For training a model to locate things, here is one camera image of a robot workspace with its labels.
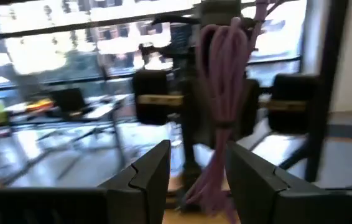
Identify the black upright post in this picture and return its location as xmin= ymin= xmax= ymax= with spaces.
xmin=305 ymin=0 xmax=350 ymax=183

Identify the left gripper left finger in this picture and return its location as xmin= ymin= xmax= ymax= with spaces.
xmin=98 ymin=139 xmax=172 ymax=224

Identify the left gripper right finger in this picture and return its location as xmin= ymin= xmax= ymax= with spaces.
xmin=225 ymin=141 xmax=320 ymax=224

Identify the lavender cable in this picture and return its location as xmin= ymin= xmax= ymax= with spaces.
xmin=183 ymin=0 xmax=278 ymax=224

